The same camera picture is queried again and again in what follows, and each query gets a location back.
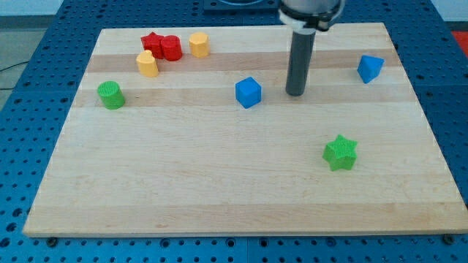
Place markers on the yellow hexagon block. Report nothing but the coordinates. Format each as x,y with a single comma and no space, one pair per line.
199,44

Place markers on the blue triangular prism block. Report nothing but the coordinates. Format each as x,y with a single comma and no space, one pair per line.
369,67

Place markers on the green star block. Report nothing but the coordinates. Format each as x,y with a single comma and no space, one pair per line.
340,153

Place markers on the red star block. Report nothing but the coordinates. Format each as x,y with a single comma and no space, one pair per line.
152,42

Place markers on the light wooden board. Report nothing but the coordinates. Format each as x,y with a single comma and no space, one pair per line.
183,158

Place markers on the yellow heart block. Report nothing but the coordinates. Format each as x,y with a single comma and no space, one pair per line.
146,64

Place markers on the red cylinder block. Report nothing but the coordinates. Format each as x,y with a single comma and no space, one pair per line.
171,48

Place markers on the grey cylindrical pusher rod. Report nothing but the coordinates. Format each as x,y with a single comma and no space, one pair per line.
299,61

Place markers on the green cylinder block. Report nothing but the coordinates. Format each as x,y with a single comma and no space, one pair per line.
111,95

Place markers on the blue cube block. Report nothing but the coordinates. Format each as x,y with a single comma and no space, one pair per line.
248,92

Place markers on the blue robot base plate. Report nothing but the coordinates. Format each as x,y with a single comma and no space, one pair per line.
219,6

